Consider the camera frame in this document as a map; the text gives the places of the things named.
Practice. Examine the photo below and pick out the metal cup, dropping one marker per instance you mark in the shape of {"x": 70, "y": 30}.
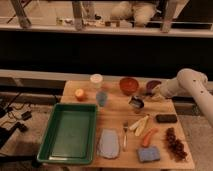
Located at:
{"x": 137, "y": 104}

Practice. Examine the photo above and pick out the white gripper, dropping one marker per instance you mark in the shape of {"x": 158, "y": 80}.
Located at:
{"x": 156, "y": 95}

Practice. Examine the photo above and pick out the purple bowl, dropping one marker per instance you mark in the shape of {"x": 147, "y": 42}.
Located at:
{"x": 150, "y": 85}

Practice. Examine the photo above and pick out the grey-blue cloth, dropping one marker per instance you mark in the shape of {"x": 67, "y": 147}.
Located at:
{"x": 108, "y": 145}

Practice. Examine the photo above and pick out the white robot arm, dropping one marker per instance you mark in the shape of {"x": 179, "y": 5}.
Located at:
{"x": 192, "y": 82}

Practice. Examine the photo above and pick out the orange carrot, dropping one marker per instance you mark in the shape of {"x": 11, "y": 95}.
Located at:
{"x": 147, "y": 138}

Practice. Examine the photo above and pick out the red-brown bowl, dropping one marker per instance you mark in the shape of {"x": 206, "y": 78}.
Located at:
{"x": 128, "y": 85}

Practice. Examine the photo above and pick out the green plastic tray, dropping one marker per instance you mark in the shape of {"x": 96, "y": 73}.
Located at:
{"x": 70, "y": 135}

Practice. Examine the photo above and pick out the blue sponge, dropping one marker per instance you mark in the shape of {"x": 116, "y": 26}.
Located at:
{"x": 148, "y": 154}

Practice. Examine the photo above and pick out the white plastic cup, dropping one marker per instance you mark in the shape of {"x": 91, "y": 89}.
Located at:
{"x": 96, "y": 80}

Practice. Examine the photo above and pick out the orange fruit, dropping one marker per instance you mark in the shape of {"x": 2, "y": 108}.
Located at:
{"x": 80, "y": 94}

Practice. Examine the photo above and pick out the bunch of dark grapes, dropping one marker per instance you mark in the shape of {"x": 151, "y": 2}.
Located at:
{"x": 175, "y": 145}

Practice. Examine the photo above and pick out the blue plastic cup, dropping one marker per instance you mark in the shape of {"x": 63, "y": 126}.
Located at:
{"x": 101, "y": 98}

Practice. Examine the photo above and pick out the person in white clothing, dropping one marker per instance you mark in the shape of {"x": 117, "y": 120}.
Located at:
{"x": 141, "y": 11}

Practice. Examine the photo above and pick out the black rectangular block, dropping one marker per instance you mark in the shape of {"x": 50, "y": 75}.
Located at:
{"x": 166, "y": 118}

